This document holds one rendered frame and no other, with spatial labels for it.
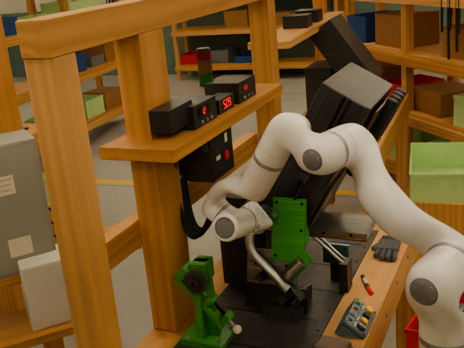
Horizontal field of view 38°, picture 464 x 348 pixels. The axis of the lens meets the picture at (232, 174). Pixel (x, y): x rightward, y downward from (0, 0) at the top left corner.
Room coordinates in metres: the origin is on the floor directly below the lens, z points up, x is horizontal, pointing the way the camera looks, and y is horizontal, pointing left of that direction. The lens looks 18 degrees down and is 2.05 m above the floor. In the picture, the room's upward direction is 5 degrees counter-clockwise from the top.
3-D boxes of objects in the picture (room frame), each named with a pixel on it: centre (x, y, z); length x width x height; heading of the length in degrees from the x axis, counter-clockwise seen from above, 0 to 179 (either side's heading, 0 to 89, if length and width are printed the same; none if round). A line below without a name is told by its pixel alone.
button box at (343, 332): (1.85, -0.35, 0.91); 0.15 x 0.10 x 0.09; 154
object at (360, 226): (2.18, -0.28, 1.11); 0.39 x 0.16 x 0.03; 64
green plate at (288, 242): (2.06, -0.18, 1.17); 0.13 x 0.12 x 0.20; 154
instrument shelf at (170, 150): (2.26, 0.08, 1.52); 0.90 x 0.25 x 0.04; 154
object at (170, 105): (1.98, 0.16, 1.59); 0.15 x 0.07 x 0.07; 154
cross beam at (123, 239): (2.31, 0.17, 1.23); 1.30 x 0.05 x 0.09; 154
